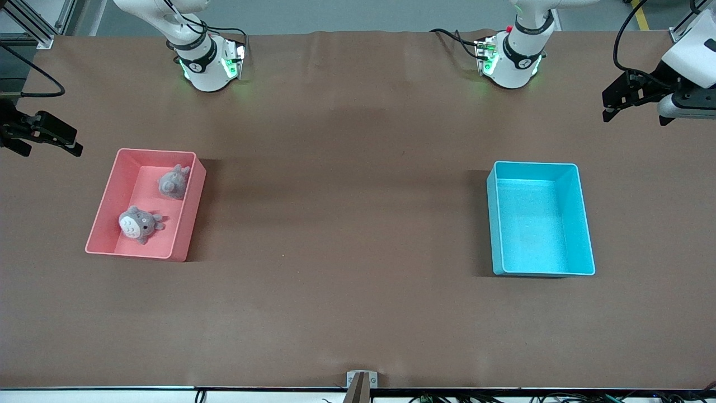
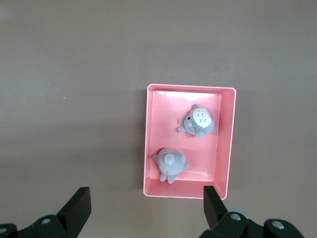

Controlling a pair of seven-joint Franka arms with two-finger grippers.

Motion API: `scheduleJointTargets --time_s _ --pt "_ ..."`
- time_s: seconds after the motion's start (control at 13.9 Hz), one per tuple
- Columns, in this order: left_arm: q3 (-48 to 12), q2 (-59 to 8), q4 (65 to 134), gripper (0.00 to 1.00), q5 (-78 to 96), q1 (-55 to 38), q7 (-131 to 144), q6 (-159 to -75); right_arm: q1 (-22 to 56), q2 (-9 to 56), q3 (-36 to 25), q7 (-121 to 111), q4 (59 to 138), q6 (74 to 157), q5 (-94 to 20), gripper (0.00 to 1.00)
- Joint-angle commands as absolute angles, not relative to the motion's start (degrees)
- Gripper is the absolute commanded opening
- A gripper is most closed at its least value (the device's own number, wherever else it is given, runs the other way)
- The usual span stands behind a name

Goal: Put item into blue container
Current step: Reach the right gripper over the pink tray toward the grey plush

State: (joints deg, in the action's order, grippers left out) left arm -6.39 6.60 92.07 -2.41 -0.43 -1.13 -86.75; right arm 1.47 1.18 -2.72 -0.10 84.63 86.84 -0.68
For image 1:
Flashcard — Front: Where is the aluminium frame profile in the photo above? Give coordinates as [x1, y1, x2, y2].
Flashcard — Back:
[668, 0, 716, 43]
[0, 0, 79, 50]

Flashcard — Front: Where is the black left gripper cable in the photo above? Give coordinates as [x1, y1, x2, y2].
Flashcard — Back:
[613, 0, 680, 90]

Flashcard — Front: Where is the brown table mat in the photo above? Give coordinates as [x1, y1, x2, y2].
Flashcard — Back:
[0, 29, 716, 390]

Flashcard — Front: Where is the yellow floor tape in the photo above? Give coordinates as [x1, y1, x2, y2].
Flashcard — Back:
[631, 0, 652, 32]

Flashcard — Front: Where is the plain grey plush toy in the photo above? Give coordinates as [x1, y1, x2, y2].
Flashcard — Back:
[158, 164, 191, 200]

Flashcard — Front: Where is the black right base cable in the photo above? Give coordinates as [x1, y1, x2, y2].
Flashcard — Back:
[162, 0, 249, 57]

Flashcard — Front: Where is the black left base cable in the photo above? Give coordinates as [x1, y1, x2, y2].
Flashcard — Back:
[430, 28, 487, 61]

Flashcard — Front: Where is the blue plastic box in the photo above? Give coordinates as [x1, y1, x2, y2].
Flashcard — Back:
[486, 161, 596, 278]

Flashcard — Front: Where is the brown slanted bar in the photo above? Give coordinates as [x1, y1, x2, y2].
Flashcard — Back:
[343, 373, 371, 403]

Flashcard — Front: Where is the black base cable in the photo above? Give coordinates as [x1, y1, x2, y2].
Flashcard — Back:
[430, 28, 487, 61]
[162, 0, 249, 57]

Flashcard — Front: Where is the pink plastic box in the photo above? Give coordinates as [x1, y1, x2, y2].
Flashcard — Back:
[85, 148, 207, 263]

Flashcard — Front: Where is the grey plush toy white belly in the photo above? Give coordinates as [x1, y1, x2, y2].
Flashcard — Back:
[118, 205, 166, 245]

